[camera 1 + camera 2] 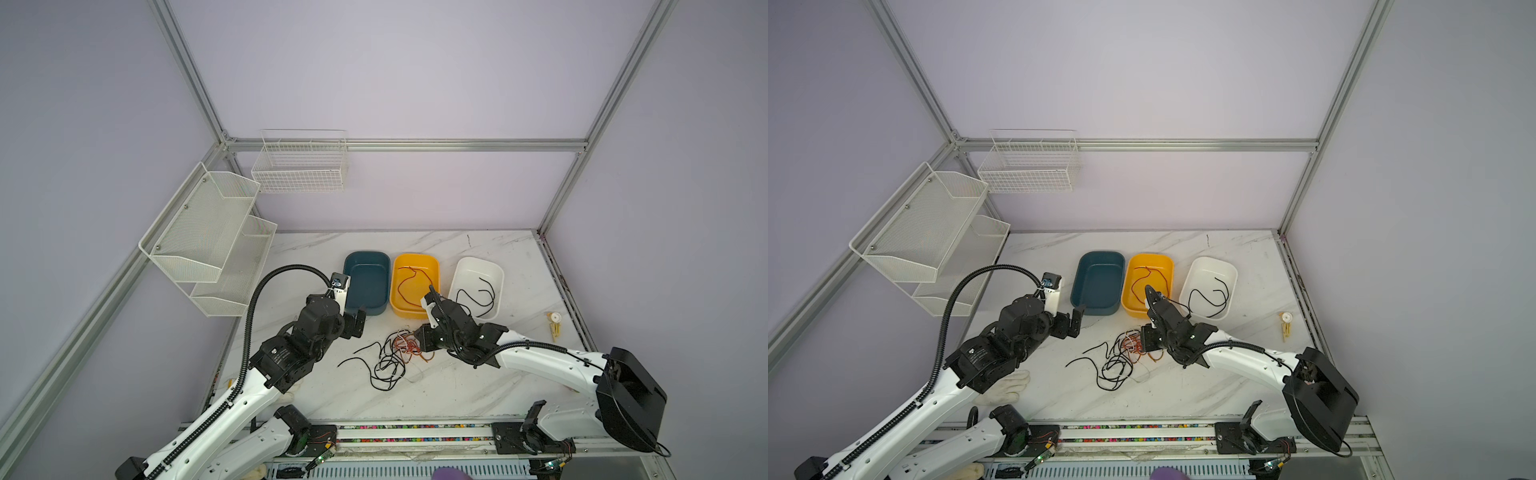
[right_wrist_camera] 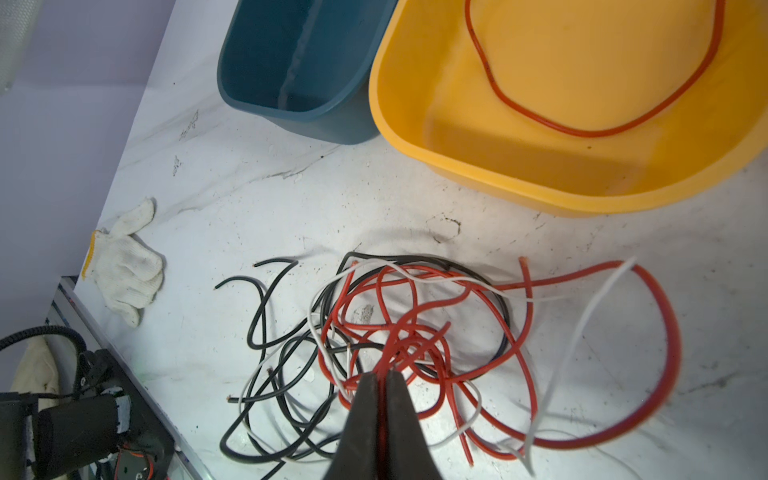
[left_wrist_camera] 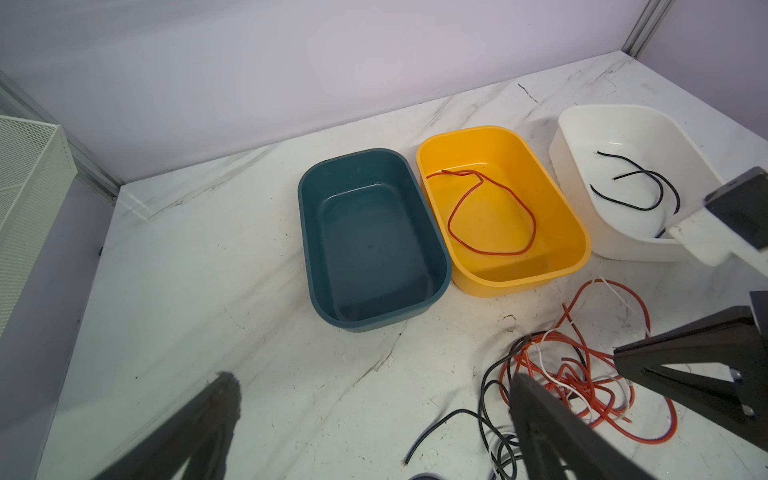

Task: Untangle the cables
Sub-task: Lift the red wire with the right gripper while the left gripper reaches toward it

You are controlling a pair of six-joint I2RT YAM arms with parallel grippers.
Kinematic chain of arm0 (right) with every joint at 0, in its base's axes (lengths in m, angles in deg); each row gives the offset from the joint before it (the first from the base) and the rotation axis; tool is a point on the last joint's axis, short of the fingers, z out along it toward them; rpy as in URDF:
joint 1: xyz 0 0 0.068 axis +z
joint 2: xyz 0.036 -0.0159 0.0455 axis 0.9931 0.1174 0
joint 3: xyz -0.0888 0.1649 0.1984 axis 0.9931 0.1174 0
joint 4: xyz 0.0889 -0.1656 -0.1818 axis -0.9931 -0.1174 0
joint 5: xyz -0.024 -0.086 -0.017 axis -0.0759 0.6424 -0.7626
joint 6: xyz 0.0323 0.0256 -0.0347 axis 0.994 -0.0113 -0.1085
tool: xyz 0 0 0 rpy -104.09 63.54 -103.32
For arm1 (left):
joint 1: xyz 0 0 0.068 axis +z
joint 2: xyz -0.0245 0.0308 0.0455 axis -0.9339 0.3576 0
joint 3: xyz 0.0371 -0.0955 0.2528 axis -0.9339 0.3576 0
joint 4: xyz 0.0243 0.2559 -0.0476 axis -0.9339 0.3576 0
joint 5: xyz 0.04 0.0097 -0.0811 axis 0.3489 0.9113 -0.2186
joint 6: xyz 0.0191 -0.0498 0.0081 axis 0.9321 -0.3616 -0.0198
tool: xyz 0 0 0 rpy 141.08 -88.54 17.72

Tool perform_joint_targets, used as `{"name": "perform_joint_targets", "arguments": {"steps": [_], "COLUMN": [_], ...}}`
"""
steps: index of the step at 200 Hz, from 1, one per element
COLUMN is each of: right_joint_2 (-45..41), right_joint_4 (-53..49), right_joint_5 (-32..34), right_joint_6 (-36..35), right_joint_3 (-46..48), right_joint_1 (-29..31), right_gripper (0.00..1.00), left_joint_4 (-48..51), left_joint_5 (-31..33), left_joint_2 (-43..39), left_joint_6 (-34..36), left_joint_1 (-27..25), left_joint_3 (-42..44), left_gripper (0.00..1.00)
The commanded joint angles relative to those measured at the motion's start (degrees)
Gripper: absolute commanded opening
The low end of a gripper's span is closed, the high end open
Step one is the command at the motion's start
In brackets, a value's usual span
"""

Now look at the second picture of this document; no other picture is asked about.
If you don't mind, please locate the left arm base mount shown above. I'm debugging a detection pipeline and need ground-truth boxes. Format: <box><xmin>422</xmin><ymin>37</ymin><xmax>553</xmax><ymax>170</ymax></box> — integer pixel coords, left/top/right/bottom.
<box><xmin>1</xmin><ymin>325</ymin><xmax>174</xmax><ymax>479</ymax></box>

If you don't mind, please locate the yellow plastic tub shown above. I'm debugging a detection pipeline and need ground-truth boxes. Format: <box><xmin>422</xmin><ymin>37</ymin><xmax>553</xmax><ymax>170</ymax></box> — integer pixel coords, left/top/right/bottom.
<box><xmin>369</xmin><ymin>1</ymin><xmax>767</xmax><ymax>217</ymax></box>

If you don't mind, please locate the cream cloth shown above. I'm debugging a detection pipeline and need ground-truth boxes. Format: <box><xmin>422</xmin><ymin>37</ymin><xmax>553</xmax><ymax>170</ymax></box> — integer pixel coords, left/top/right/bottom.
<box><xmin>11</xmin><ymin>337</ymin><xmax>60</xmax><ymax>394</ymax></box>

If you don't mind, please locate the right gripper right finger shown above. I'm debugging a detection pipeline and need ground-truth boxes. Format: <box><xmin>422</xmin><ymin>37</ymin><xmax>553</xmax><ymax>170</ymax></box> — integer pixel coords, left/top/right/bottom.
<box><xmin>385</xmin><ymin>370</ymin><xmax>442</xmax><ymax>480</ymax></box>

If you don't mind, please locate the thin white cable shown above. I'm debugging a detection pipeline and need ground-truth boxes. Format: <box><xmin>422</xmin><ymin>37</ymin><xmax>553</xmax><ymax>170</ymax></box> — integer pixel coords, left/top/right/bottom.
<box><xmin>236</xmin><ymin>256</ymin><xmax>638</xmax><ymax>478</ymax></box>

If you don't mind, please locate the red cable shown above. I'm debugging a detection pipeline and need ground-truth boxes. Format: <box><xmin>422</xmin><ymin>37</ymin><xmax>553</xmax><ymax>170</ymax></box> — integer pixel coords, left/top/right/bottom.
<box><xmin>463</xmin><ymin>0</ymin><xmax>727</xmax><ymax>139</ymax></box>

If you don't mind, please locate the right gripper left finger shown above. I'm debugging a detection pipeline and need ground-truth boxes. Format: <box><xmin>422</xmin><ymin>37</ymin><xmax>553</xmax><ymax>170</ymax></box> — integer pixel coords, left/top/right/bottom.
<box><xmin>324</xmin><ymin>373</ymin><xmax>379</xmax><ymax>480</ymax></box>

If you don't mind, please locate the teal plastic tub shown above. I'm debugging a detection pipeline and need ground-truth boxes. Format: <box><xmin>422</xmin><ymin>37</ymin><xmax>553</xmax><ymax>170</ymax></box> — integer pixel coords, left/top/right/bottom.
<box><xmin>217</xmin><ymin>0</ymin><xmax>396</xmax><ymax>145</ymax></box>

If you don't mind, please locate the lower white mesh shelf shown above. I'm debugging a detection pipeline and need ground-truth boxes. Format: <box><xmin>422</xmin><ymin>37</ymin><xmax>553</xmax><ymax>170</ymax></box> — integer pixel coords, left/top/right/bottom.
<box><xmin>0</xmin><ymin>0</ymin><xmax>43</xmax><ymax>95</ymax></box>

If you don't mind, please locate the white cotton glove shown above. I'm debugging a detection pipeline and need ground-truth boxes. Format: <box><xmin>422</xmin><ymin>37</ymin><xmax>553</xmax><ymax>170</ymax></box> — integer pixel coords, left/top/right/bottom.
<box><xmin>81</xmin><ymin>198</ymin><xmax>164</xmax><ymax>328</ymax></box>

